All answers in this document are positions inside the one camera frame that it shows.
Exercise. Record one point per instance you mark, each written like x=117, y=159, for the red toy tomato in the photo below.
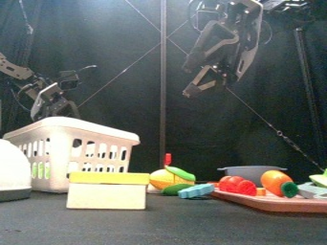
x=236, y=185

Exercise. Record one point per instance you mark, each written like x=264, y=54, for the green and white toy vegetable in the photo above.
x=319, y=179

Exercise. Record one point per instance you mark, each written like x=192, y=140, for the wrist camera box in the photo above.
x=68, y=80
x=208, y=12

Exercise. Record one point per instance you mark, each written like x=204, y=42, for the yellow toy squash body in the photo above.
x=163, y=180

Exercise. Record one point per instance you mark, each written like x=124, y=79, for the small red toy piece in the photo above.
x=167, y=159

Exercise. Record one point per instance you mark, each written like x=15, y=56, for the small orange toy slice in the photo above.
x=260, y=191

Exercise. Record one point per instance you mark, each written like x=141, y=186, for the orange toy carrot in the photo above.
x=275, y=182

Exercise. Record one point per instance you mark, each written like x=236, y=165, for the white plastic basket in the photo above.
x=64, y=140

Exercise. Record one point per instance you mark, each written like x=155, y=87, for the green object inside basket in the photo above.
x=40, y=170

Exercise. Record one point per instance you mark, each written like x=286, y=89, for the green toy squash top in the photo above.
x=180, y=173

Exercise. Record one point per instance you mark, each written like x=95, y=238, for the dark green toy piece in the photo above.
x=175, y=189

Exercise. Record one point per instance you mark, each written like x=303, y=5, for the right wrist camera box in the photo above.
x=208, y=12

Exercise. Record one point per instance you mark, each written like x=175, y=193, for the grey toy knife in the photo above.
x=312, y=190

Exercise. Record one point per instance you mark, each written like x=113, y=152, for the light blue toy piece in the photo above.
x=196, y=190

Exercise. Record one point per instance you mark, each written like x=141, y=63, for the grey toy pot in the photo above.
x=251, y=173

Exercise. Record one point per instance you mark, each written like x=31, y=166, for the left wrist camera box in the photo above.
x=68, y=80

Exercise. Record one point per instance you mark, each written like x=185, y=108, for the vertical metal frame pole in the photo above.
x=163, y=95

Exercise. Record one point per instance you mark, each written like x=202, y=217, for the white dome with grey base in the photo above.
x=12, y=169

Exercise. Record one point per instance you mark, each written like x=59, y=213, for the black slanted frame pole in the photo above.
x=308, y=95

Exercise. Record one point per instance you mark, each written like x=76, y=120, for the pink cutting board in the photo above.
x=276, y=204

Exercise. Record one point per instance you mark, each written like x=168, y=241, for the yellow and cream block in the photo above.
x=105, y=194

